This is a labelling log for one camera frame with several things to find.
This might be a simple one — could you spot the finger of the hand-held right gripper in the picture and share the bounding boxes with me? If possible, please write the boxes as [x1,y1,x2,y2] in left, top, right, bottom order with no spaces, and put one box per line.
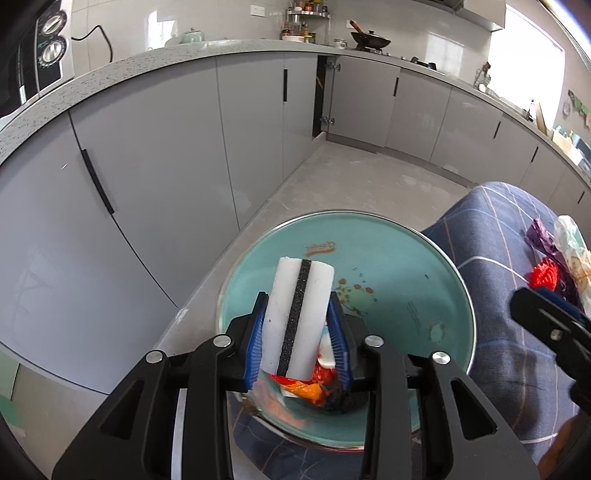
[509,286,591,370]

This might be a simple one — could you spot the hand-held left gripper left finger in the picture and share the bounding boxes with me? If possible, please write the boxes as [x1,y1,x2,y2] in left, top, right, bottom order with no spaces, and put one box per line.
[52,292,269,480]

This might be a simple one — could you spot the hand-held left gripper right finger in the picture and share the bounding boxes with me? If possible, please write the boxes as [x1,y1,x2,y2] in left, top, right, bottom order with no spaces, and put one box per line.
[329,295,540,480]

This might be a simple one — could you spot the white and blue carton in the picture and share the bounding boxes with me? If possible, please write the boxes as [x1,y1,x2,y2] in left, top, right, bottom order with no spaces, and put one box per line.
[318,330,339,368]

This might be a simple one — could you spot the red plastic bag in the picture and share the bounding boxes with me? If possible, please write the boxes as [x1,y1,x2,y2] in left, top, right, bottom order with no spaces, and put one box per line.
[269,364,334,385]

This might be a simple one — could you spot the red mesh net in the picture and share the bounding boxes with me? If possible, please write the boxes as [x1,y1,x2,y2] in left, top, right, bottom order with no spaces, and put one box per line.
[529,257,562,291]

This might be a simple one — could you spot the white sponge with black stripe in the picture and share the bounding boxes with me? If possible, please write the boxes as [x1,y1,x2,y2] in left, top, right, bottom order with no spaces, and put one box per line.
[261,256,334,381]

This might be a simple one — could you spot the purple wrapper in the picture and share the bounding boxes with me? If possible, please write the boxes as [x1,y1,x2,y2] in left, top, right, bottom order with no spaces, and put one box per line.
[526,216,581,308]

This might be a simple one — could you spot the clear plastic bag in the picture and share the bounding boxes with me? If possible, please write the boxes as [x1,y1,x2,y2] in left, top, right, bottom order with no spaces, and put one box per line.
[553,215,591,296]

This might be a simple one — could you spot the teal patterned bucket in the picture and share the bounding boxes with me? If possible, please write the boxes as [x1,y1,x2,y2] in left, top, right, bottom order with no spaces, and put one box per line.
[215,210,476,450]

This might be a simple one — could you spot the blue plaid blanket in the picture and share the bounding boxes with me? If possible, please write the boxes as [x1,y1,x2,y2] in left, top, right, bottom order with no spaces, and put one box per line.
[228,181,591,468]

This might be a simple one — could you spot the teal storage containers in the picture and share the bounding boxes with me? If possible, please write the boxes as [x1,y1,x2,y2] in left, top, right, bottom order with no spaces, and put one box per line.
[551,124,591,172]

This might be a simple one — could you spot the grey kitchen cabinet unit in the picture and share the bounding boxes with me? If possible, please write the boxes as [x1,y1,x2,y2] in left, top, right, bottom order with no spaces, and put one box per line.
[0,39,591,395]

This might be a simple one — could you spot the utensil holder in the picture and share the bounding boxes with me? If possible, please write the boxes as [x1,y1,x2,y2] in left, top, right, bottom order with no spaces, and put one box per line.
[473,60,494,93]

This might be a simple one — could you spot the bright window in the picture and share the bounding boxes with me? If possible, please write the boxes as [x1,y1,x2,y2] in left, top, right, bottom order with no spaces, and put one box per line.
[488,31,566,110]

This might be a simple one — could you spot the pale green panel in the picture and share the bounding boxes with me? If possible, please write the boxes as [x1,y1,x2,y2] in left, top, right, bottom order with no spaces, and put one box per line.
[0,351,21,430]

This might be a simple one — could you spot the gas stove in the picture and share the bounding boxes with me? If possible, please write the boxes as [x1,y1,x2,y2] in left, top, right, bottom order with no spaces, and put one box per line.
[399,54,438,71]

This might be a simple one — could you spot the grey upper cabinets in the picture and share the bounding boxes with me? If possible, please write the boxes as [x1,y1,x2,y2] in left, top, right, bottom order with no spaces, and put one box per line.
[462,0,506,33]

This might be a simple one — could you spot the black wok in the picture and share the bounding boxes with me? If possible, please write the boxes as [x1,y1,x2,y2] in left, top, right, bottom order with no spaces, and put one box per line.
[349,20,392,51]

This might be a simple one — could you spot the metal corner spice rack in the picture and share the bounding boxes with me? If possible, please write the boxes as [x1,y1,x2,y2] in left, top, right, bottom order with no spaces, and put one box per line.
[281,0,332,43]

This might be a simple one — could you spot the black and silver microwave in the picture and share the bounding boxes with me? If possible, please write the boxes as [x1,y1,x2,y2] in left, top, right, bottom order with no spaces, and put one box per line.
[0,0,75,121]

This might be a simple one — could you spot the teal wall hook rack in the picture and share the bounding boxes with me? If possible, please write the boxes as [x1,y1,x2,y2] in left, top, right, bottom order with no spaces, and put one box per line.
[566,89,591,129]

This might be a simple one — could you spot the black power cable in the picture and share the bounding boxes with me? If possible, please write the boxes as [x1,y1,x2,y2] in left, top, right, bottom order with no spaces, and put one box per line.
[71,24,115,62]

